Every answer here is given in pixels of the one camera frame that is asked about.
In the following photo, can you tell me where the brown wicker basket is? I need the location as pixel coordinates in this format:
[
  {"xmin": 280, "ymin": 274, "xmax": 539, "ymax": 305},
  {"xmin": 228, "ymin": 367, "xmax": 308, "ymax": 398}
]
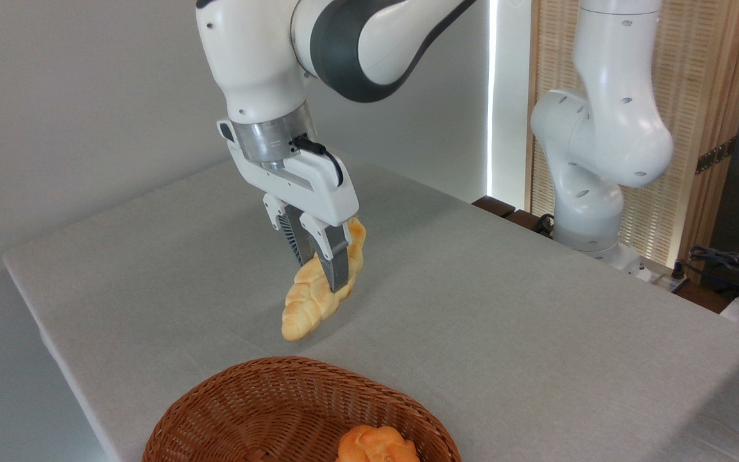
[{"xmin": 142, "ymin": 357, "xmax": 463, "ymax": 462}]

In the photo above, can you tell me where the long braided bread loaf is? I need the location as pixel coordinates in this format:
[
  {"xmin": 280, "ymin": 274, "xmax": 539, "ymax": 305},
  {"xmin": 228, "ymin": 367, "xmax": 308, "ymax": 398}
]
[{"xmin": 281, "ymin": 217, "xmax": 368, "ymax": 342}]

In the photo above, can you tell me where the bundle of dark cables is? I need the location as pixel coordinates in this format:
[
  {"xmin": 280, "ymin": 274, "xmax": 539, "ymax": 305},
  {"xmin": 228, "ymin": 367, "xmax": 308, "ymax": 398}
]
[{"xmin": 687, "ymin": 245, "xmax": 739, "ymax": 302}]

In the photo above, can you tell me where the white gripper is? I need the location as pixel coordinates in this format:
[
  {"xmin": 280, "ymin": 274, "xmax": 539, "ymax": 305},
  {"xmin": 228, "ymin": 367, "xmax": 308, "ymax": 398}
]
[{"xmin": 217, "ymin": 119, "xmax": 361, "ymax": 293}]

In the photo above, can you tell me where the metal screen hinge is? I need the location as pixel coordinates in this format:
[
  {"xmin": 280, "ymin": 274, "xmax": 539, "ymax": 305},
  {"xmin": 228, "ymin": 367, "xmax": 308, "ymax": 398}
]
[{"xmin": 695, "ymin": 138, "xmax": 737, "ymax": 175}]

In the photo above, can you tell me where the grey tablecloth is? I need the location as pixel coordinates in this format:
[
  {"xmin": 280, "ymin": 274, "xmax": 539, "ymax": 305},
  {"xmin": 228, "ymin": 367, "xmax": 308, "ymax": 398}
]
[{"xmin": 3, "ymin": 157, "xmax": 739, "ymax": 462}]

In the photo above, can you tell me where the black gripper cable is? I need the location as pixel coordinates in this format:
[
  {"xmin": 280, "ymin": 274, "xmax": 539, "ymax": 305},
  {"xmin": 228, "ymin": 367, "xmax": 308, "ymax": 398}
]
[{"xmin": 291, "ymin": 135, "xmax": 344, "ymax": 188}]

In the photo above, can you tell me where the slatted wooden folding screen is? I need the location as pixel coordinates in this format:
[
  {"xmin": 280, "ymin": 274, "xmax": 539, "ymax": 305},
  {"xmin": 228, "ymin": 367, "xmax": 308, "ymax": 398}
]
[{"xmin": 525, "ymin": 0, "xmax": 739, "ymax": 283}]

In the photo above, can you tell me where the round orange bread roll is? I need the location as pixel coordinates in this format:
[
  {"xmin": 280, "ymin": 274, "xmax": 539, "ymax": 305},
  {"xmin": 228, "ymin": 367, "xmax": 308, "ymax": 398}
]
[{"xmin": 335, "ymin": 425, "xmax": 421, "ymax": 462}]

